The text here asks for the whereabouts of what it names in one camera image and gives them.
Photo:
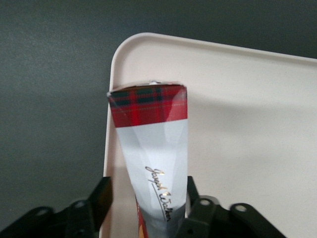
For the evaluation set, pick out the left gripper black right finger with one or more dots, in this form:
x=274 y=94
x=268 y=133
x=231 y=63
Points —
x=198 y=218

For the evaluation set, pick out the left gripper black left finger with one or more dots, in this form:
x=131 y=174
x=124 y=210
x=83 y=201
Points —
x=89 y=215

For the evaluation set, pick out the red tartan cookie box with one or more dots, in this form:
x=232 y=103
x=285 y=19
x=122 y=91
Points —
x=153 y=138

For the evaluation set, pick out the white rectangular tray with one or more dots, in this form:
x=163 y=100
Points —
x=247 y=124

